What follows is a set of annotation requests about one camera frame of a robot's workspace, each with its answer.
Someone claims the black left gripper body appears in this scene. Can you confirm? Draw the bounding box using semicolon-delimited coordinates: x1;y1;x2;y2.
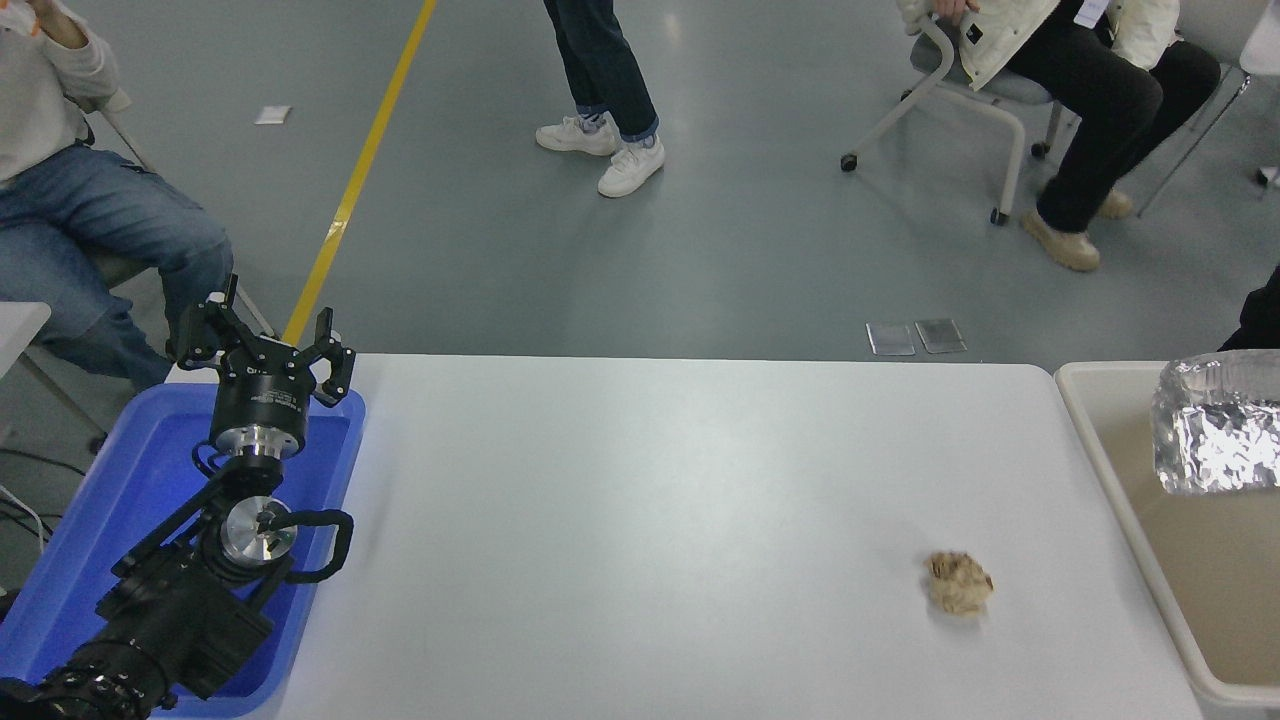
209;334;321;439

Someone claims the silver foil plate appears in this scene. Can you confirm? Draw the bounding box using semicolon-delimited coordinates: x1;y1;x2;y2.
1150;349;1280;497

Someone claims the silver floor plate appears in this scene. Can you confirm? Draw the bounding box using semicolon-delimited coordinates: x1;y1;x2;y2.
865;321;917;358
914;317;969;356

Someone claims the blue plastic tray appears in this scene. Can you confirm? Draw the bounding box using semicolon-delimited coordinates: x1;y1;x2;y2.
0;383;368;720

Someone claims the white side table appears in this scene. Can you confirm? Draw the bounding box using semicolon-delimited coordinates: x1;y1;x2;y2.
0;302;52;382

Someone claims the standing person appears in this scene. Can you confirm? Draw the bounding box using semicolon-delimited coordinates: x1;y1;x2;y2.
534;0;667;199

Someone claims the crumpled tan paper ball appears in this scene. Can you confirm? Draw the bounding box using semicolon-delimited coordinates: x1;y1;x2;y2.
923;550;995;618

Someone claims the grey wheeled office chair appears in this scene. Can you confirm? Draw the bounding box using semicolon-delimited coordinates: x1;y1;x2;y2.
840;14;1083;227

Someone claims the large pale plastic bin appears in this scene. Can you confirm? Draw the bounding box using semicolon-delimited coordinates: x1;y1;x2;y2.
1054;360;1280;720

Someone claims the white folding chair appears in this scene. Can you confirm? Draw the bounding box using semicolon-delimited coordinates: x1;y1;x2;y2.
1134;0;1280;218

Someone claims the black floor cable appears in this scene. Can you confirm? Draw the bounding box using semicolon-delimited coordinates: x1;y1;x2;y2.
0;447;88;479

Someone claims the white floor cable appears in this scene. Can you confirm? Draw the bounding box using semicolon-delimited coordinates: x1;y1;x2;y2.
0;486;47;553

